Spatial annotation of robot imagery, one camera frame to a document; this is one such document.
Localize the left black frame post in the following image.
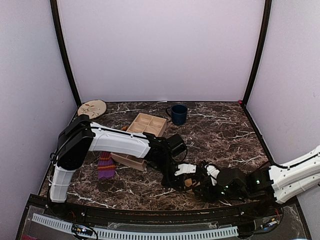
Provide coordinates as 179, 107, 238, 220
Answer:
49, 0, 82, 107

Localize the right black frame post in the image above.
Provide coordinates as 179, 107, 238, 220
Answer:
242, 0, 272, 108

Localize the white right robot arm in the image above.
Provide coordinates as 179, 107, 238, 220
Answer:
193, 146, 320, 204

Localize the purple striped sock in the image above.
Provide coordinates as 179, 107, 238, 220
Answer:
97, 151, 116, 180

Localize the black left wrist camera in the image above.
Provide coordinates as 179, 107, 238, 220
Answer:
167, 134, 187, 158

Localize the wooden compartment tray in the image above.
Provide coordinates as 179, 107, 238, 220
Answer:
110, 112, 168, 172

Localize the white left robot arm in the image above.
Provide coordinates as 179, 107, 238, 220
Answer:
48, 115, 197, 203

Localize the dark blue mug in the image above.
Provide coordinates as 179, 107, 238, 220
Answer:
165, 104, 188, 126

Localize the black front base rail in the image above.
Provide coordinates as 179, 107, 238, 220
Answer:
23, 192, 302, 225

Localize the white slotted cable duct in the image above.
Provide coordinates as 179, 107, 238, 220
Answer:
30, 213, 239, 240

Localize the black frame post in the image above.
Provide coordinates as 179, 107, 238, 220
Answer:
242, 0, 272, 108
49, 0, 82, 107

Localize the brown argyle sock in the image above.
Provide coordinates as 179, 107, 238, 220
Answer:
183, 175, 202, 195

